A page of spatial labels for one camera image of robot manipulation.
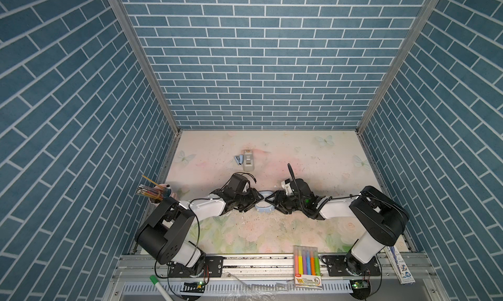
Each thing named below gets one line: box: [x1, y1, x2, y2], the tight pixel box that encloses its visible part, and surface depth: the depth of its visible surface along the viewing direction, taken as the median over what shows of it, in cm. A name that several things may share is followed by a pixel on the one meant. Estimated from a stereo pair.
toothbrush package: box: [383, 246, 416, 285], surface depth 75 cm
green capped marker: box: [149, 274, 172, 301], surface depth 71 cm
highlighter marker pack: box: [293, 245, 323, 289], surface depth 75 cm
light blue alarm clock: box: [254, 189, 276, 214], surface depth 87 cm
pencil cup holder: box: [135, 174, 172, 204], surface depth 83 cm
